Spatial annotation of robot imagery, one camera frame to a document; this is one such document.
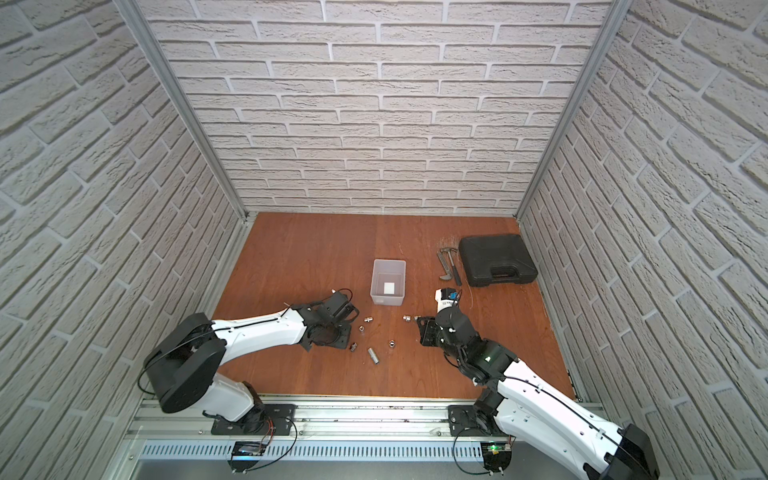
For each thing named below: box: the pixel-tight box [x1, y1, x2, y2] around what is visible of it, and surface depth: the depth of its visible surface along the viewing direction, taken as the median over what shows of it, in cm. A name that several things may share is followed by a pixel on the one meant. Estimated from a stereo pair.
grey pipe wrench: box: [436, 249, 453, 281], surface depth 108 cm
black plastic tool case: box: [459, 234, 538, 287], surface depth 101 cm
